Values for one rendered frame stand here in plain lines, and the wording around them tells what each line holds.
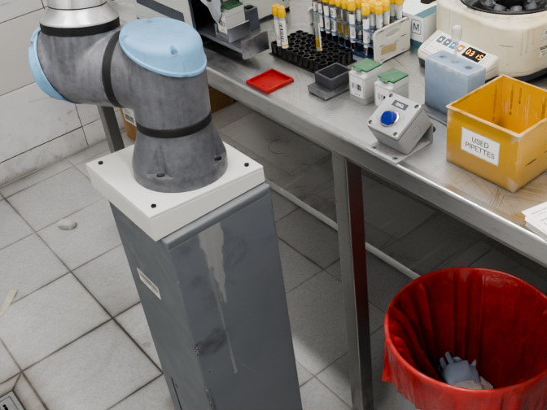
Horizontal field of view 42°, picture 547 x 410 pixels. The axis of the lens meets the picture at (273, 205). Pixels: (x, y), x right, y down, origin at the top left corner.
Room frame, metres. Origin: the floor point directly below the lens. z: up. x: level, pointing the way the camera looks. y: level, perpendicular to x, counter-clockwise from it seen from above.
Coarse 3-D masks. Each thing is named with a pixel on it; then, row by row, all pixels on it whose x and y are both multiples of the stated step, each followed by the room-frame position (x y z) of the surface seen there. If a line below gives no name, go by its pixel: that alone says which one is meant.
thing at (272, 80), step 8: (264, 72) 1.32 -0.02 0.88; (272, 72) 1.33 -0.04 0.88; (280, 72) 1.31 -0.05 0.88; (248, 80) 1.30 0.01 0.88; (256, 80) 1.31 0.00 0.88; (264, 80) 1.30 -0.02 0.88; (272, 80) 1.30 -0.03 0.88; (280, 80) 1.29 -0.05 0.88; (288, 80) 1.27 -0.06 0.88; (256, 88) 1.27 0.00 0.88; (264, 88) 1.26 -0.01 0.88; (272, 88) 1.25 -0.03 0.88
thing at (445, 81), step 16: (432, 64) 1.09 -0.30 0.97; (448, 64) 1.07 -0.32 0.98; (464, 64) 1.06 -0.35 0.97; (432, 80) 1.09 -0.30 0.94; (448, 80) 1.06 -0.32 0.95; (464, 80) 1.03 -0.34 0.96; (480, 80) 1.03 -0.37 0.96; (432, 96) 1.09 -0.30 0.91; (448, 96) 1.06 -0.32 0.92; (432, 112) 1.07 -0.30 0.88
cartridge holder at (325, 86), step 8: (336, 64) 1.26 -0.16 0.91; (320, 72) 1.24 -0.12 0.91; (328, 72) 1.25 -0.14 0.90; (336, 72) 1.26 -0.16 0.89; (344, 72) 1.22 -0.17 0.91; (320, 80) 1.22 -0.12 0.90; (328, 80) 1.20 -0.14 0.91; (336, 80) 1.20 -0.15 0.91; (344, 80) 1.21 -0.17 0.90; (312, 88) 1.22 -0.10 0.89; (320, 88) 1.21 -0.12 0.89; (328, 88) 1.20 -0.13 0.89; (336, 88) 1.20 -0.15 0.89; (344, 88) 1.21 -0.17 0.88; (320, 96) 1.20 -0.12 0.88; (328, 96) 1.19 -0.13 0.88
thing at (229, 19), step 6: (240, 6) 1.45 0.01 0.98; (222, 12) 1.44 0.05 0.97; (228, 12) 1.43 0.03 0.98; (234, 12) 1.44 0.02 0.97; (240, 12) 1.44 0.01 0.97; (222, 18) 1.44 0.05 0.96; (228, 18) 1.43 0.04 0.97; (234, 18) 1.44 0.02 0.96; (240, 18) 1.44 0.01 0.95; (222, 24) 1.44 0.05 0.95; (228, 24) 1.43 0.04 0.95; (234, 24) 1.43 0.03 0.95; (222, 30) 1.44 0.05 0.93
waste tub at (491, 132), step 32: (480, 96) 0.97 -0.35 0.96; (512, 96) 0.99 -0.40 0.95; (544, 96) 0.94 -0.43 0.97; (448, 128) 0.93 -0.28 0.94; (480, 128) 0.88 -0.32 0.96; (512, 128) 0.98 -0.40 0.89; (544, 128) 0.86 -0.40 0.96; (448, 160) 0.93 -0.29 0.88; (480, 160) 0.88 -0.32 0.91; (512, 160) 0.83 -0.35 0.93; (544, 160) 0.86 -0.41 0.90; (512, 192) 0.83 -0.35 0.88
